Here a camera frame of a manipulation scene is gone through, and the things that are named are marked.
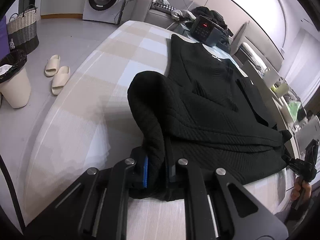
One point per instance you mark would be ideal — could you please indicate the person's right hand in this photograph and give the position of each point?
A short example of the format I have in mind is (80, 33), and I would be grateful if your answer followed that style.
(298, 190)

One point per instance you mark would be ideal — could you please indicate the white pillow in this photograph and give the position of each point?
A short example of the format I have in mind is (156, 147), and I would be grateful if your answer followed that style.
(250, 52)

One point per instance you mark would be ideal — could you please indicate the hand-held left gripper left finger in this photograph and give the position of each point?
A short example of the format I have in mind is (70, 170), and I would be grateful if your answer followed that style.
(145, 172)

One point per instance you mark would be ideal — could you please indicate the woven laundry basket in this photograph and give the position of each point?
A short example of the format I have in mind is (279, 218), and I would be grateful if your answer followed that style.
(21, 30)

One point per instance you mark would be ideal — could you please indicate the bed with padded headboard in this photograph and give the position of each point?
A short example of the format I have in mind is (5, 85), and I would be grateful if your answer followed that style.
(260, 42)

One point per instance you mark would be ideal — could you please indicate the houndstooth pillow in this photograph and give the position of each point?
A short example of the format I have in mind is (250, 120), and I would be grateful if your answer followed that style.
(163, 6)

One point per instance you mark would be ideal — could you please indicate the purple bag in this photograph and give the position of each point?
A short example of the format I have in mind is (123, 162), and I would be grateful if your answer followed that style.
(3, 40)

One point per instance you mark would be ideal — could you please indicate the grey sofa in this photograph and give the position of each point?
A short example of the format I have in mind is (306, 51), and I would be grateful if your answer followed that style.
(155, 17)

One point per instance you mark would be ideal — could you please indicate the white trash bin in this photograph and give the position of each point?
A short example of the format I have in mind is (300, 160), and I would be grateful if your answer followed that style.
(13, 85)

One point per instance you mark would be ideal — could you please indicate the black jacket pile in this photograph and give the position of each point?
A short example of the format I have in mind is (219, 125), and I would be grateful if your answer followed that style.
(212, 12)

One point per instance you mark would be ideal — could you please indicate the green plastic bag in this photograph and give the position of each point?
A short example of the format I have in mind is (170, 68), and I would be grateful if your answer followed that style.
(294, 110)

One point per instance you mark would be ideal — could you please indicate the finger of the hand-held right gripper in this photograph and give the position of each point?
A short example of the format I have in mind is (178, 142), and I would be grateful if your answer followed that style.
(292, 163)

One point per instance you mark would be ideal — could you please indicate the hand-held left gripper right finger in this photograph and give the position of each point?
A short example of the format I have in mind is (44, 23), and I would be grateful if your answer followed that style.
(172, 172)

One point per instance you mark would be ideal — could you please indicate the black knit sweater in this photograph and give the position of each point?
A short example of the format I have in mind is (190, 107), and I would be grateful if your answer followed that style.
(212, 120)

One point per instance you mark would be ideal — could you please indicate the grey white cloth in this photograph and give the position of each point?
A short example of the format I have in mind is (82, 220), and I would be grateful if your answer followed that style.
(182, 13)

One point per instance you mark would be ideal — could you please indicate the dark blue rice cooker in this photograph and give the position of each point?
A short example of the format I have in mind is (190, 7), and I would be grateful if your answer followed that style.
(205, 30)

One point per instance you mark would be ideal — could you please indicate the beige checkered table cover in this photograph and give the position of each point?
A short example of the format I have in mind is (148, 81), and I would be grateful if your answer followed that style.
(87, 105)

